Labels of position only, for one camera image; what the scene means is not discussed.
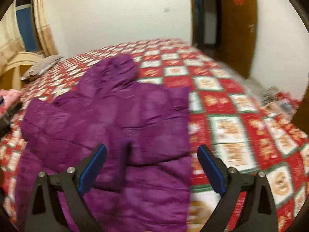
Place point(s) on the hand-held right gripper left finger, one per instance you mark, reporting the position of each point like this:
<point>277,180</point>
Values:
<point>93,168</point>

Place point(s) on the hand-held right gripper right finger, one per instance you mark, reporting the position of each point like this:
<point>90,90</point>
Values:
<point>211,169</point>

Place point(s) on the purple puffer jacket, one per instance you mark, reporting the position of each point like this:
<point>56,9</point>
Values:
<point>132,116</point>

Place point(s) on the pink floral pillow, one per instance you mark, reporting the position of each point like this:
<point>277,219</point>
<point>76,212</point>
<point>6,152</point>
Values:
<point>9,96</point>

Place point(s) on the cream wooden headboard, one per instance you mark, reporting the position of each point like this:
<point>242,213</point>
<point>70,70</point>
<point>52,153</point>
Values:
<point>21,60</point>

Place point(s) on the grey striped pillow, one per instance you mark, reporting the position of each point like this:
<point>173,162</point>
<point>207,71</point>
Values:
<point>41,66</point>

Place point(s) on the red printed bear blanket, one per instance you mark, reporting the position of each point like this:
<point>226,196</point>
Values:
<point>229,101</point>

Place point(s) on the beige patterned curtain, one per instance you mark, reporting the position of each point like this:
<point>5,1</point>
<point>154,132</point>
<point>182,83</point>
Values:
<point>44,24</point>
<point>9,36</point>

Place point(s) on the window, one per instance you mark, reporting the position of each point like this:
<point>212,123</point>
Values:
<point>26,26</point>

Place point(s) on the colourful clutter pile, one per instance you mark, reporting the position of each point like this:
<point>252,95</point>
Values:
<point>280,101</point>

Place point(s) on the brown wooden door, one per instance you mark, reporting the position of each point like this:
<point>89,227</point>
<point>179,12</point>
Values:
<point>236,41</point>

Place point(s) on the brown wooden door frame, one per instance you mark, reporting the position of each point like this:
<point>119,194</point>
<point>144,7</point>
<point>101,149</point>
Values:
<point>193,17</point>

